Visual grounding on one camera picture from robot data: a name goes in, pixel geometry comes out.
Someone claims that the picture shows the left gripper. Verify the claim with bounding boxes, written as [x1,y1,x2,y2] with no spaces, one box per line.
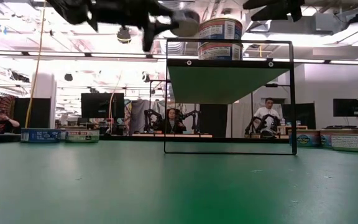
[45,0,180,53]

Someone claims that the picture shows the blue and pink labelled can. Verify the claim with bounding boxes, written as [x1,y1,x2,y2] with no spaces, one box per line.
[197,42,244,61]
[197,17,244,41]

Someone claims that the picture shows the person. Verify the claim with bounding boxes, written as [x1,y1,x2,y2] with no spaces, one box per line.
[0,108,21,135]
[162,108,188,135]
[253,97,281,138]

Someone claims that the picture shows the wooden background table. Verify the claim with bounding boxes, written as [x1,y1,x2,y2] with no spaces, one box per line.
[132,133,213,139]

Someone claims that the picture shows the black standing panel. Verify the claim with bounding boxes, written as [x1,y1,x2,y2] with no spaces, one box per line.
[13,98,52,127]
[200,103,229,138]

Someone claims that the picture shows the green Bumble Bee tuna can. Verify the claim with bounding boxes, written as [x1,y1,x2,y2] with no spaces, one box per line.
[64,129,101,144]

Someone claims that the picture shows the gold lid blue label can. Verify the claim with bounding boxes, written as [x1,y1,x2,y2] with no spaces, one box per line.
[319,128,358,149]
[288,129,322,148]

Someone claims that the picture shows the silver can white green label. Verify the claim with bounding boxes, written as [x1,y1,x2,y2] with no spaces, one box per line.
[328,133,358,154]

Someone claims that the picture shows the black ceiling camera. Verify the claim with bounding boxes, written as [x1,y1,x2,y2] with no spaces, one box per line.
[116,27,132,44]

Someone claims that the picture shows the silver ceiling duct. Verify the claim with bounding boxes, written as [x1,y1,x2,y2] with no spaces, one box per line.
[154,30,198,56]
[228,18,291,57]

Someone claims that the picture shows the black metal stand frame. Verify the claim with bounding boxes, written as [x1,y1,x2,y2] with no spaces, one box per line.
[250,83,295,131]

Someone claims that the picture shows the wooden shelf black metal frame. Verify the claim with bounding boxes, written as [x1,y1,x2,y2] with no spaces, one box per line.
[163,37,298,156]

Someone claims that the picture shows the black wall monitor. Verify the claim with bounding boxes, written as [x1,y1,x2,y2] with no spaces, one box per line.
[333,98,358,118]

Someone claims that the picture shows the yellow extension cable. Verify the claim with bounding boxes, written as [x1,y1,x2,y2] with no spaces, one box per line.
[25,0,48,128]

